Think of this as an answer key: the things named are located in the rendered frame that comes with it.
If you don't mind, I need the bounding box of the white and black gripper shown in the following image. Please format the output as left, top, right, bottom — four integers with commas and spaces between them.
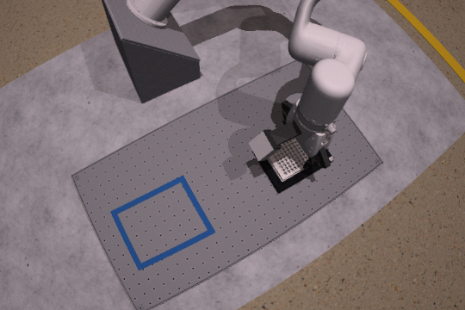
282, 99, 334, 169

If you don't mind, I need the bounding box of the blue tape outline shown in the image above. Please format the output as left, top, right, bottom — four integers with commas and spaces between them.
111, 176, 215, 270

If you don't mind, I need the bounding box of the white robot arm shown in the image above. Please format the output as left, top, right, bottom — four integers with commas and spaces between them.
127, 0, 367, 161

